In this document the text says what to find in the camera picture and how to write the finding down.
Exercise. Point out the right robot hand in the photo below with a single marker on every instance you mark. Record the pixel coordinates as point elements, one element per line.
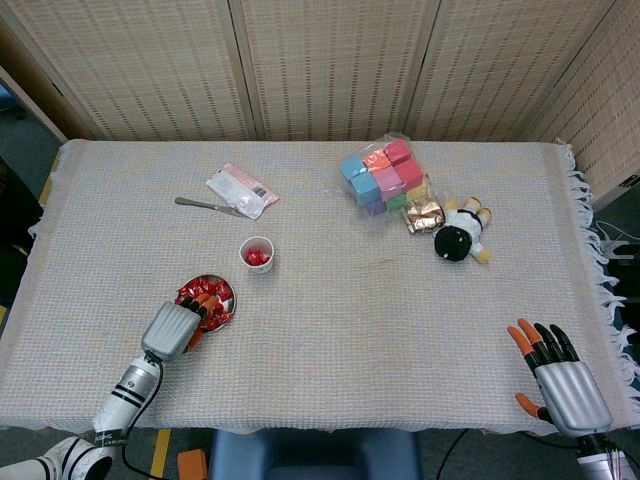
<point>575,397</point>

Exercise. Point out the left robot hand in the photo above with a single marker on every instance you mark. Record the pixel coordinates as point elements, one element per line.
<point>170,330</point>

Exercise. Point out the red candy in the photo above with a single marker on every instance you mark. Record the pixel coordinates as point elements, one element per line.
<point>253,258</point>
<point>208,287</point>
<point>190,289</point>
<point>222,290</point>
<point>220,313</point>
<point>208,325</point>
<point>262,252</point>

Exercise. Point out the round metal plate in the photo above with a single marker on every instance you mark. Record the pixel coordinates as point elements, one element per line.
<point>232,300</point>

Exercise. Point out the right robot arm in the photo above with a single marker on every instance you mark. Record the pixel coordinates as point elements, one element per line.
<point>597,465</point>

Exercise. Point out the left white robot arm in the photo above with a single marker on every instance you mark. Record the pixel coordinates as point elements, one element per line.
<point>134,382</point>

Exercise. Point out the white paper cup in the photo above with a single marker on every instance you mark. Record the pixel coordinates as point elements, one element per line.
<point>264,269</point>

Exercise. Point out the metal butter knife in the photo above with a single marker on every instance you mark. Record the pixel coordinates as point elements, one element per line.
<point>200,204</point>

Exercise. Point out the orange box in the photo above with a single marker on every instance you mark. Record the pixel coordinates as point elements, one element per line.
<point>192,465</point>

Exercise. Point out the white pink tissue packet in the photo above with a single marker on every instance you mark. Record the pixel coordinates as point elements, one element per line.
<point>237,192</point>

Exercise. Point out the beige waffle tablecloth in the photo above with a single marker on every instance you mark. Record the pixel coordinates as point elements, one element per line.
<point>350,325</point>

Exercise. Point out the person in dark clothes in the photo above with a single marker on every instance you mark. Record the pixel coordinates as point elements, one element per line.
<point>17,220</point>

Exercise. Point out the blue chair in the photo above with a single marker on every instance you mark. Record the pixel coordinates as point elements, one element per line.
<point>315,455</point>

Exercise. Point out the black headed plush doll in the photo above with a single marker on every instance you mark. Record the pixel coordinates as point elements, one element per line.
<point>452,242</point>

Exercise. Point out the clear plastic bag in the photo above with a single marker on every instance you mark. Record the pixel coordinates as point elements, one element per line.
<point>344,186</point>

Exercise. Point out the gold foil packet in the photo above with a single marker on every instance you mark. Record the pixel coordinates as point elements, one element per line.
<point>424,217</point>

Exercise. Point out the purple foam block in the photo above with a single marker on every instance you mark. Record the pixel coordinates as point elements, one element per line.
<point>374,207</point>

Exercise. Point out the light blue foam block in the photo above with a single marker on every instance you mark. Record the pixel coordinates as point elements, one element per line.
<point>365,187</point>
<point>352,167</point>

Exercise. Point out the yellow foam block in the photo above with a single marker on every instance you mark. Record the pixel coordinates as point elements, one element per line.
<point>420,190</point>

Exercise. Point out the green foam block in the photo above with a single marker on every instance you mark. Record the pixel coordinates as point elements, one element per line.
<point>396,202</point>

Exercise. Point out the pink foam block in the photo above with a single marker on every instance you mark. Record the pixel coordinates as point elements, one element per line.
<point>389,181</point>

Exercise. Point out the woven folding screen panel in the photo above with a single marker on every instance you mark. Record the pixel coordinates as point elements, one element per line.
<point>25,85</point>
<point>150,65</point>
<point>600,110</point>
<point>335,65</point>
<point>500,65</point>

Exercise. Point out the orange foam block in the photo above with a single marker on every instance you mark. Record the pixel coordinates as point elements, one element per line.
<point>376,160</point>

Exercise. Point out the red foam block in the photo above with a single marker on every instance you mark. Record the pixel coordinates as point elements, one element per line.
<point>398,150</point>
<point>410,172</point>

